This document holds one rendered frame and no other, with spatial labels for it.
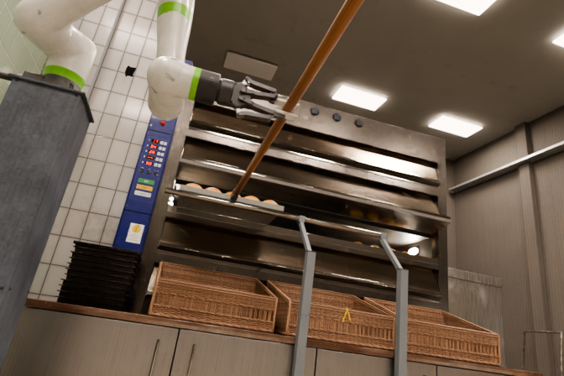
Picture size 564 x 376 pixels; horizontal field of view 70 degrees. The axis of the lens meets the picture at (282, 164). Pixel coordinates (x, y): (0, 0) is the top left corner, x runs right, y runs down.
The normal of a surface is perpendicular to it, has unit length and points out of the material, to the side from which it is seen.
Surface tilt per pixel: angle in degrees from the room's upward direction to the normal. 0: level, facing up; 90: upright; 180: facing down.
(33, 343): 90
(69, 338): 90
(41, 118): 90
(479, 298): 90
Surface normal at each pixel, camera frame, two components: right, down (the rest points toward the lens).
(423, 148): 0.27, -0.33
